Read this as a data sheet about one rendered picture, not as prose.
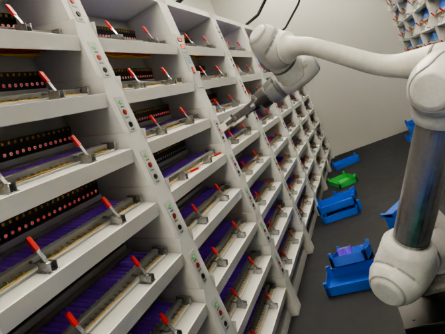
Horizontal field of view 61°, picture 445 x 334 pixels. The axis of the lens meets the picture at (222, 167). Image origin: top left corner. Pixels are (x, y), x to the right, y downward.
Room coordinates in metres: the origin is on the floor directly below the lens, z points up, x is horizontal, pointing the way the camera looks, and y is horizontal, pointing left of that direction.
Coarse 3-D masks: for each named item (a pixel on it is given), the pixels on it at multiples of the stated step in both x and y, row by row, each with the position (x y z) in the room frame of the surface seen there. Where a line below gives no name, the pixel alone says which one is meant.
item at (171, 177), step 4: (208, 152) 1.80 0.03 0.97; (212, 152) 1.84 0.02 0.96; (200, 156) 1.74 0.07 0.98; (204, 156) 1.74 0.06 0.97; (196, 160) 1.66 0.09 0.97; (200, 160) 1.70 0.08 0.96; (188, 164) 1.60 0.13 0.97; (192, 164) 1.61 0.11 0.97; (196, 164) 1.64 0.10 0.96; (180, 168) 1.54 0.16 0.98; (184, 168) 1.54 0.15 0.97; (188, 168) 1.57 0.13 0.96; (176, 172) 1.48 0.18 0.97; (180, 172) 1.50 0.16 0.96; (184, 172) 1.54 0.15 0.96; (168, 176) 1.43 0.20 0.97; (172, 176) 1.44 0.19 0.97; (176, 176) 1.47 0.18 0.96; (172, 180) 1.41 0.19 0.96
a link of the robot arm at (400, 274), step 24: (432, 72) 0.77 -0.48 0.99; (408, 96) 0.83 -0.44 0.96; (432, 96) 0.78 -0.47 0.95; (432, 120) 0.84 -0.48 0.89; (432, 144) 0.87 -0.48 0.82; (408, 168) 0.95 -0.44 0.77; (432, 168) 0.89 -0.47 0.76; (408, 192) 0.96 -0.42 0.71; (432, 192) 0.92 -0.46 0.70; (408, 216) 0.98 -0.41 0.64; (432, 216) 0.96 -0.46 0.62; (384, 240) 1.08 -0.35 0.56; (408, 240) 1.00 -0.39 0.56; (432, 240) 1.05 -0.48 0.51; (384, 264) 1.05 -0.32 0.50; (408, 264) 1.00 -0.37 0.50; (432, 264) 1.01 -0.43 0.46; (384, 288) 1.03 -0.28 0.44; (408, 288) 1.00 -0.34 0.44
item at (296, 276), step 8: (304, 256) 2.43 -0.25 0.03; (296, 264) 2.32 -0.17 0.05; (304, 264) 2.37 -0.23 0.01; (296, 272) 2.21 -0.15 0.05; (296, 280) 2.13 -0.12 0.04; (296, 288) 2.08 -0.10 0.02; (288, 312) 1.86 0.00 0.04; (280, 320) 1.79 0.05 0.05; (288, 320) 1.82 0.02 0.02; (280, 328) 1.73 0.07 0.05; (288, 328) 1.78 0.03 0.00
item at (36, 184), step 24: (0, 144) 1.00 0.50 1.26; (24, 144) 1.07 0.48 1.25; (48, 144) 1.16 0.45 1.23; (72, 144) 1.24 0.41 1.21; (96, 144) 1.26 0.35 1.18; (120, 144) 1.22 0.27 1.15; (0, 168) 0.99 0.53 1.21; (24, 168) 0.99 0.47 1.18; (48, 168) 0.99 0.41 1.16; (72, 168) 1.00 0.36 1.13; (96, 168) 1.04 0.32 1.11; (0, 192) 0.81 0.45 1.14; (24, 192) 0.82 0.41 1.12; (48, 192) 0.88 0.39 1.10; (0, 216) 0.76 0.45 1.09
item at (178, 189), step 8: (208, 144) 1.88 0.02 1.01; (216, 144) 1.86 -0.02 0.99; (184, 152) 1.86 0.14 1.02; (192, 152) 1.92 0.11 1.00; (200, 152) 1.90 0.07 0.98; (216, 152) 1.87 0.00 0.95; (224, 152) 1.85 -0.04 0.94; (168, 160) 1.70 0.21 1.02; (216, 160) 1.72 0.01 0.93; (224, 160) 1.83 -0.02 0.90; (200, 168) 1.60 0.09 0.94; (208, 168) 1.63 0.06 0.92; (216, 168) 1.72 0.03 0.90; (192, 176) 1.48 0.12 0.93; (200, 176) 1.54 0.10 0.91; (208, 176) 1.62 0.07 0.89; (168, 184) 1.30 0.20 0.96; (176, 184) 1.39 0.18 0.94; (184, 184) 1.40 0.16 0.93; (192, 184) 1.47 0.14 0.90; (176, 192) 1.34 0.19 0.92; (184, 192) 1.40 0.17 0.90; (176, 200) 1.33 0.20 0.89
